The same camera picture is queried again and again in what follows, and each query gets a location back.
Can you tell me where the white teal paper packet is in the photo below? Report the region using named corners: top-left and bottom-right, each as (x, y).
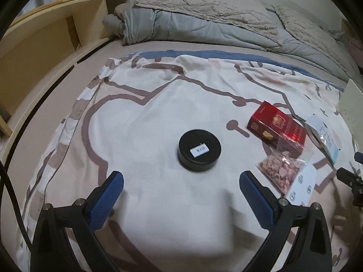
top-left (304, 114), bottom-right (340, 163)

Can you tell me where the black round tin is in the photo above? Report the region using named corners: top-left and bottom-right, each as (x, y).
top-left (177, 129), bottom-right (221, 172)

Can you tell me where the white remote control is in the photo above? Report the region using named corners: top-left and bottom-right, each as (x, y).
top-left (285, 162), bottom-right (317, 206)

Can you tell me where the white cardboard box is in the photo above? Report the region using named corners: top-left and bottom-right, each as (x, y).
top-left (337, 79), bottom-right (363, 151)

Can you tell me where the bag of pink snacks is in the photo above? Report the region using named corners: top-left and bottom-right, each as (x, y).
top-left (257, 137), bottom-right (313, 195)

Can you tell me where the red cigarette pack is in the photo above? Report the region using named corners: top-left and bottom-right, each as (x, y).
top-left (247, 101), bottom-right (307, 158)

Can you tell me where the right beige quilted blanket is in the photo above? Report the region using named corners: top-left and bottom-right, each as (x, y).
top-left (274, 5), bottom-right (359, 73)

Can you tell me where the beige quilted blanket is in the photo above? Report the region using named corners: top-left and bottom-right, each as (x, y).
top-left (274, 5), bottom-right (359, 73)
top-left (134, 0), bottom-right (281, 44)

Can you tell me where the wooden side shelf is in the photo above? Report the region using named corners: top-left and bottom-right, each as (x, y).
top-left (1, 0), bottom-right (128, 161)

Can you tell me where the left beige quilted blanket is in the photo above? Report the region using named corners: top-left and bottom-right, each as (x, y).
top-left (134, 0), bottom-right (281, 44)

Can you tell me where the grey folded duvet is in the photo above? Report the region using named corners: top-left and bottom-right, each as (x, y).
top-left (102, 4), bottom-right (362, 85)

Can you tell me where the black cable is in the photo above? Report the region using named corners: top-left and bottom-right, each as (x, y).
top-left (0, 160), bottom-right (34, 250)

